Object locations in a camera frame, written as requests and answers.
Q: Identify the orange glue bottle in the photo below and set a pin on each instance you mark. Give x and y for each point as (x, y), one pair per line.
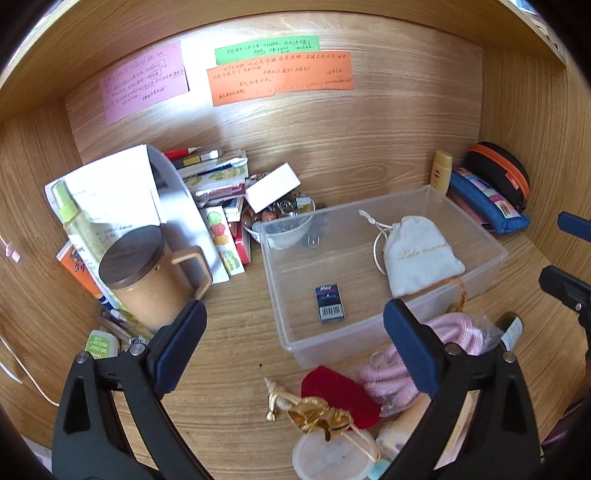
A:
(101, 345)

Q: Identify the round white powder puff case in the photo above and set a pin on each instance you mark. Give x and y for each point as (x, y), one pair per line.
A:
(349, 456)

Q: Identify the small blue card box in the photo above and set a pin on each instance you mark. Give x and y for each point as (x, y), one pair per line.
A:
(330, 308)

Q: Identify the metal nail clippers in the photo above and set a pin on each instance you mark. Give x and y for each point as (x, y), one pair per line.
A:
(128, 332)

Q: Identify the gold tassel ornament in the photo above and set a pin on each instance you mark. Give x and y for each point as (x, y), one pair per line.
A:
(310, 414)

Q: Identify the white drawstring pouch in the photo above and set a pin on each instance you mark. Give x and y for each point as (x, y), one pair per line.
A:
(413, 254)

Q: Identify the black orange zip case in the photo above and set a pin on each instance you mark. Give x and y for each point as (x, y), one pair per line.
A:
(501, 170)

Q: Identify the white cardboard box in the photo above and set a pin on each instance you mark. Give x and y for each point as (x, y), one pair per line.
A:
(271, 187)

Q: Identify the clear plastic storage bin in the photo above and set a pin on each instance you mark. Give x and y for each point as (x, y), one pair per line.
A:
(338, 249)

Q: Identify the green spray bottle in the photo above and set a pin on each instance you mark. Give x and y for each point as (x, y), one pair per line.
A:
(81, 231)

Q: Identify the dark green glass bottle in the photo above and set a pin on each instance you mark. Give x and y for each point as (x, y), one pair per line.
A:
(512, 327)

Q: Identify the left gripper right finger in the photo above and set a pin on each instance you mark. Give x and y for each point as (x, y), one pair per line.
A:
(502, 441)

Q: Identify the orange booklet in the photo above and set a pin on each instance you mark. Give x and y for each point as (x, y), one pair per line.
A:
(69, 258)

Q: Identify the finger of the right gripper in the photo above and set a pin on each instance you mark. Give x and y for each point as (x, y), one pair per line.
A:
(574, 225)
(569, 290)

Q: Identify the yellow lotion tube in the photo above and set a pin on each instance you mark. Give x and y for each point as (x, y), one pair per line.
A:
(441, 172)

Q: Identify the red white marker pen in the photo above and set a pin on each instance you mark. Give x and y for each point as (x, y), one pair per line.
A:
(180, 153)

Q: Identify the red velvet pouch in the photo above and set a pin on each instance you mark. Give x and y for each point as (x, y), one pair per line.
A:
(343, 393)

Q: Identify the orange sticky note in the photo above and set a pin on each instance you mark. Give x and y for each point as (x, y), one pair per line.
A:
(266, 76)

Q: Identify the green sticky note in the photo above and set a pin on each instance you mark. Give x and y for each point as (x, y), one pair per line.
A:
(266, 47)

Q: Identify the pink sticky note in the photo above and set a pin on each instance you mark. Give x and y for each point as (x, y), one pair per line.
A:
(147, 80)

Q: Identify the blue patchwork pencil case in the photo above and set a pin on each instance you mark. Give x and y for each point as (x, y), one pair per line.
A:
(487, 202)

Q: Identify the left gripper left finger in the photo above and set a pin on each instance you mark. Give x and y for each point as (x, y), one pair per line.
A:
(89, 441)

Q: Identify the white paper file holder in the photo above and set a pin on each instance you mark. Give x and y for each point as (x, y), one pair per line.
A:
(136, 187)

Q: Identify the brown lidded mug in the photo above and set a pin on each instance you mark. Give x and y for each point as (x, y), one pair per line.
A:
(152, 281)

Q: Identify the stack of books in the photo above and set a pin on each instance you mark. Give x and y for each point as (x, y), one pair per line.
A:
(219, 182)

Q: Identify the fruit print box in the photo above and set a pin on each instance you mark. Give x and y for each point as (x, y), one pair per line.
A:
(218, 226)

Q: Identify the white bowl of trinkets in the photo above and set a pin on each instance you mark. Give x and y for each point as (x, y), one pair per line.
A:
(284, 222)

